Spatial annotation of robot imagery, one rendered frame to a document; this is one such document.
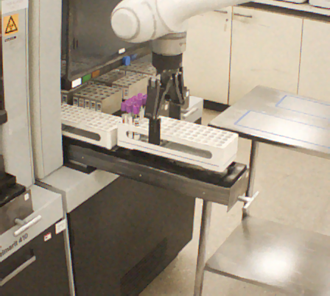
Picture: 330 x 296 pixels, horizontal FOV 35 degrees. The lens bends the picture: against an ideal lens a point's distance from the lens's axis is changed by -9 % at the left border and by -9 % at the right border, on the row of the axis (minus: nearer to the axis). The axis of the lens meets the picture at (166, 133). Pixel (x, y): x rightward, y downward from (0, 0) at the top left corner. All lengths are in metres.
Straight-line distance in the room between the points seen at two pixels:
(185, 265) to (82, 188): 0.99
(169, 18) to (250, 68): 2.69
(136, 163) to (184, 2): 0.49
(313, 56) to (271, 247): 1.86
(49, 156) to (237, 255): 0.83
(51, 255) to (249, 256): 0.81
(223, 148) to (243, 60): 2.51
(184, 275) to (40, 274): 1.00
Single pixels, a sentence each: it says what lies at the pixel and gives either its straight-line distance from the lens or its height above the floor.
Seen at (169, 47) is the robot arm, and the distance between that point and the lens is 1.35.
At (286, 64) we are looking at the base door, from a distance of 3.74.
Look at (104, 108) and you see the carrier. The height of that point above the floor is 0.85.
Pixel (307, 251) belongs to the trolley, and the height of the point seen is 0.28.
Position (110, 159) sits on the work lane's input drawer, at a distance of 1.50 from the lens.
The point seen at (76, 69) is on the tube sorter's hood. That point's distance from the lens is 1.53.
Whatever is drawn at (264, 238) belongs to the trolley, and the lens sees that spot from 2.14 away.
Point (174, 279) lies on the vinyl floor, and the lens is 2.34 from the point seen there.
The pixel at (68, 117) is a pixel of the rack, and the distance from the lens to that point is 1.59.
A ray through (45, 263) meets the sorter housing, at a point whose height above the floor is 0.56.
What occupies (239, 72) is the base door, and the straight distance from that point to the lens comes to 3.87.
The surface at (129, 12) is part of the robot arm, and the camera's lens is 1.14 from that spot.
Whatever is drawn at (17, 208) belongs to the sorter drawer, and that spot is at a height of 0.78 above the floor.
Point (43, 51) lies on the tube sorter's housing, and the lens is 1.42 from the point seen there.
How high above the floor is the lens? 1.46
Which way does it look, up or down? 23 degrees down
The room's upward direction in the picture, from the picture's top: 2 degrees clockwise
